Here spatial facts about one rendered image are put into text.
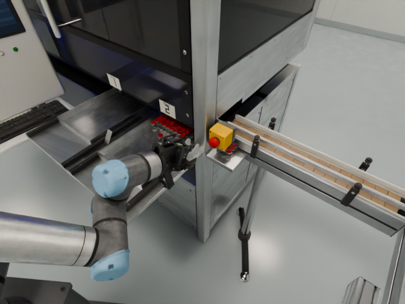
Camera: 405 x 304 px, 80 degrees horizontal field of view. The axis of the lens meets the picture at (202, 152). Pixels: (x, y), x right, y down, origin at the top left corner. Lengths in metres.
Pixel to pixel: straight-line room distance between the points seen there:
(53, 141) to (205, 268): 1.13
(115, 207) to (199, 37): 0.50
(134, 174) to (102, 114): 0.76
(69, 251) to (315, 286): 1.51
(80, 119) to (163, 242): 0.96
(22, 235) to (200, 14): 0.62
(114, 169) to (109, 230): 0.13
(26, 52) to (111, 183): 1.13
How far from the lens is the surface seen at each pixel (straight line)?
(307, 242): 1.89
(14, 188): 2.48
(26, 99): 1.63
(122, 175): 0.54
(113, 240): 0.56
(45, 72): 1.61
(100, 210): 0.61
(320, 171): 0.97
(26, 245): 0.50
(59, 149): 1.18
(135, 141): 1.09
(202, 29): 0.74
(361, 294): 1.26
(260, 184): 1.17
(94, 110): 1.33
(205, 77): 0.79
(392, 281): 0.92
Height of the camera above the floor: 1.61
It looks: 46 degrees down
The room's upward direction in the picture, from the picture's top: straight up
